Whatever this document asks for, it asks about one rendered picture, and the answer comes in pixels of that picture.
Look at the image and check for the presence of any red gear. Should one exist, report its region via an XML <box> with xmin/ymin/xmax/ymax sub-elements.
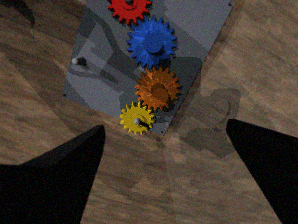
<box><xmin>107</xmin><ymin>0</ymin><xmax>152</xmax><ymax>26</ymax></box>

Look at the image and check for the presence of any yellow gear with black stripe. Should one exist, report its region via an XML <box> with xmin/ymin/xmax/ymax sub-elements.
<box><xmin>120</xmin><ymin>101</ymin><xmax>155</xmax><ymax>135</ymax></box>

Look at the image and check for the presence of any orange gear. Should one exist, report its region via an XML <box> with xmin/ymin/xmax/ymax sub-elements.
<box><xmin>134</xmin><ymin>65</ymin><xmax>181</xmax><ymax>111</ymax></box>

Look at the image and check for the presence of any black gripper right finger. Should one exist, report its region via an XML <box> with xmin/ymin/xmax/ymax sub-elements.
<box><xmin>226</xmin><ymin>119</ymin><xmax>298</xmax><ymax>224</ymax></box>

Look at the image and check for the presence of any grey flat board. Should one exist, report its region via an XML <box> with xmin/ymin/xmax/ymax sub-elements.
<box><xmin>62</xmin><ymin>0</ymin><xmax>235</xmax><ymax>135</ymax></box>

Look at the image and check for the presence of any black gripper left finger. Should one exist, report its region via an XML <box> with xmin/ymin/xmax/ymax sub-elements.
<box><xmin>0</xmin><ymin>125</ymin><xmax>105</xmax><ymax>224</ymax></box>

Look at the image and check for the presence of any blue gear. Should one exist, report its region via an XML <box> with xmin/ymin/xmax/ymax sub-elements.
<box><xmin>125</xmin><ymin>14</ymin><xmax>177</xmax><ymax>69</ymax></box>

